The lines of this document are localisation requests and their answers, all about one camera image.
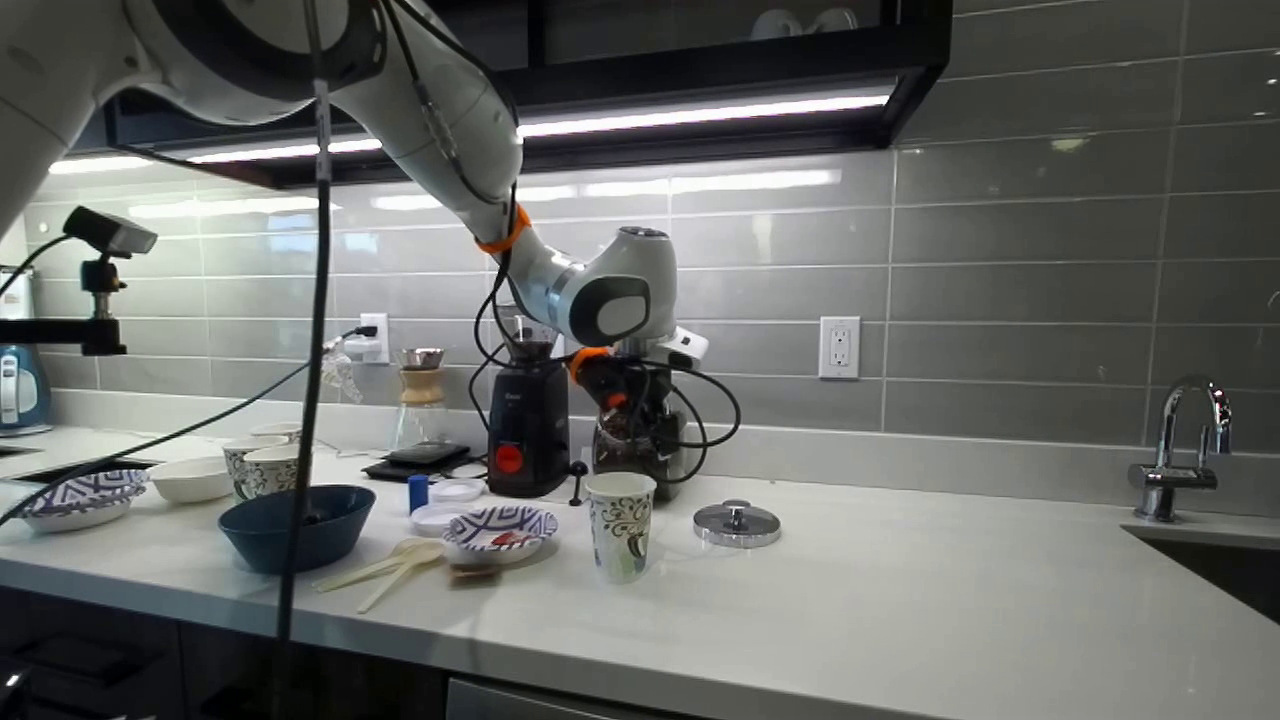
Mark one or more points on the black overhead cabinet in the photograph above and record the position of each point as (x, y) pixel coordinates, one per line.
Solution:
(683, 80)

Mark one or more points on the blue patterned bowl far left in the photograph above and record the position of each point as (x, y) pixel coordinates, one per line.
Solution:
(83, 500)

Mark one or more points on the black coffee grinder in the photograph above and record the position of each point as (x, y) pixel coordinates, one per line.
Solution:
(531, 425)

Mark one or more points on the glass pour-over coffee maker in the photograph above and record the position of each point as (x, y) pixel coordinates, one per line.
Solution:
(422, 403)

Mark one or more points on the wooden disposable cutlery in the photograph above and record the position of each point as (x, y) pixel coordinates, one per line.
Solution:
(392, 570)

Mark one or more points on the small blue cylinder cap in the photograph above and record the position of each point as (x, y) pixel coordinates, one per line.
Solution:
(417, 488)

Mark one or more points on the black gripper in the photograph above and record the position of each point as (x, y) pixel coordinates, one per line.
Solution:
(633, 398)

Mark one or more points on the patterned ceramic mug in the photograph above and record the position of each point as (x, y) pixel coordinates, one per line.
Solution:
(262, 468)

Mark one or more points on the black kitchen scale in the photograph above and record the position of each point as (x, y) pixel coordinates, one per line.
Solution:
(401, 466)

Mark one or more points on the dark blue bowl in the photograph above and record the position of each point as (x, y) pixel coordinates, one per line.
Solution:
(272, 531)

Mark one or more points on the white wall outlet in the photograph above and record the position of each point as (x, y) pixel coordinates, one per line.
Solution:
(373, 337)

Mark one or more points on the patterned paper cup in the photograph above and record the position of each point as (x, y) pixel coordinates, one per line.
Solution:
(623, 518)

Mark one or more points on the glass jar with coffee beans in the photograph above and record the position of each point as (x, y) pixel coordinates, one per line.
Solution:
(642, 442)

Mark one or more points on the white small bowl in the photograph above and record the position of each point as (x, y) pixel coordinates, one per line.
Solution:
(188, 480)

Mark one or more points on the silver jar lid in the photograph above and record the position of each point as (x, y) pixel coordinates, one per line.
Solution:
(736, 525)

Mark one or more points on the black camera on mount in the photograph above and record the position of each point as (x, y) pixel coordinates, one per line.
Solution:
(111, 243)

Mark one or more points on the blue patterned paper plate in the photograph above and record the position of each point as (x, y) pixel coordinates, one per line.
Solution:
(500, 532)

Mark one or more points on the white round lid right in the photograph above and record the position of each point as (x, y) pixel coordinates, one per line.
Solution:
(433, 518)

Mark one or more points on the white light switch plate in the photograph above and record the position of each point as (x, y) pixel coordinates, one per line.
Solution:
(839, 345)

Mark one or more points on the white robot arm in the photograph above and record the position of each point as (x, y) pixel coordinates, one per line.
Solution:
(392, 66)

